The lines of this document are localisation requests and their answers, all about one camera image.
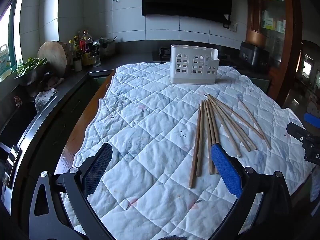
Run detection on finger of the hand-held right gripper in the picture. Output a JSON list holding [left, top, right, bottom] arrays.
[[304, 113, 320, 128], [286, 122, 313, 143]]

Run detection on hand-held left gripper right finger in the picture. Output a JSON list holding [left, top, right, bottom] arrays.
[[210, 143, 293, 240]]

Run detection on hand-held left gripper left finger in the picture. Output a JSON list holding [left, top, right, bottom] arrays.
[[21, 142, 115, 240]]

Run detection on bunch of wooden chopsticks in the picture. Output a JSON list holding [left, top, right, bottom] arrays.
[[189, 94, 272, 189]]

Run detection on white plastic utensil holder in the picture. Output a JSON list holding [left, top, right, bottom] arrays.
[[169, 44, 220, 85]]

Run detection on person's right forearm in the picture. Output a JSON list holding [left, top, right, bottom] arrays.
[[309, 166, 320, 203]]

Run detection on green base cabinet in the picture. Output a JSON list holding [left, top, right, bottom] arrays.
[[87, 75, 113, 98], [246, 76, 271, 100]]

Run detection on white quilted mat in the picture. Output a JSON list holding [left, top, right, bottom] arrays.
[[60, 62, 314, 240]]

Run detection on white rag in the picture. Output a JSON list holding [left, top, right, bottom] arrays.
[[34, 88, 58, 113]]

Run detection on black rice cooker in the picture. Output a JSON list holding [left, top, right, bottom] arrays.
[[239, 41, 270, 67]]

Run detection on pink raw meat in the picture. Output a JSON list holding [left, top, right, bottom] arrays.
[[44, 76, 65, 92]]

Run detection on dark sink basin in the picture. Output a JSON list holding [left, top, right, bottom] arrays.
[[0, 90, 40, 150]]

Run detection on copper inner pot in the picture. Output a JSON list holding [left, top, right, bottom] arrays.
[[246, 30, 267, 47]]

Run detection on small white jar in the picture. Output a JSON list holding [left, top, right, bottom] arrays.
[[73, 56, 83, 72]]

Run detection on glass shaker jar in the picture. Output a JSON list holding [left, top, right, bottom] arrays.
[[92, 51, 102, 67]]

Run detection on yellow label jar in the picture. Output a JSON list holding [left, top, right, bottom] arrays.
[[82, 51, 94, 67]]

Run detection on metal bowl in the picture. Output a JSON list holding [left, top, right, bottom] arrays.
[[14, 65, 48, 98]]

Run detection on metal pressure cooker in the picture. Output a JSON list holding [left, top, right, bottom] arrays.
[[94, 36, 117, 57]]

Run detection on round wooden cutting board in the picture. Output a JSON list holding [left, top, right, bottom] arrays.
[[37, 41, 69, 77]]

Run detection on yellow cap bottle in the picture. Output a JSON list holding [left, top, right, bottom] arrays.
[[72, 36, 80, 58]]

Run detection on red liquid bottle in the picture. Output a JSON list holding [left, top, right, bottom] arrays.
[[80, 30, 93, 55]]

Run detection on bowl of green vegetables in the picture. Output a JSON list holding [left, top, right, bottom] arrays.
[[15, 57, 48, 77]]

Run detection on wooden glass-door cabinet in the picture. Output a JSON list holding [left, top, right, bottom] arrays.
[[246, 0, 303, 105]]

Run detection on white detergent jug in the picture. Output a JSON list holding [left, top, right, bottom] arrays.
[[0, 44, 12, 77]]

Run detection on window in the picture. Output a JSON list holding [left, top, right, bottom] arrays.
[[0, 0, 27, 83]]

